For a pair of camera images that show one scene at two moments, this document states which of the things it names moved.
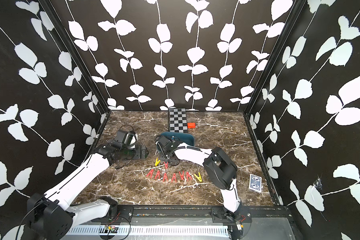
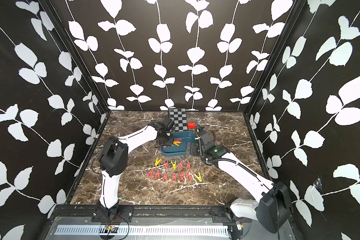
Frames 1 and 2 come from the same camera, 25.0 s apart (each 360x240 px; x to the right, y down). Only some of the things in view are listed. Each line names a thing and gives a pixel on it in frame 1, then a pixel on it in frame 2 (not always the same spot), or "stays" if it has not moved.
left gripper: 138,154 -> 171,142
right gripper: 161,156 -> 194,145
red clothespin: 150,172 stays
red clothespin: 158,174 stays
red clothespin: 165,176 stays
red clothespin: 188,175 stays
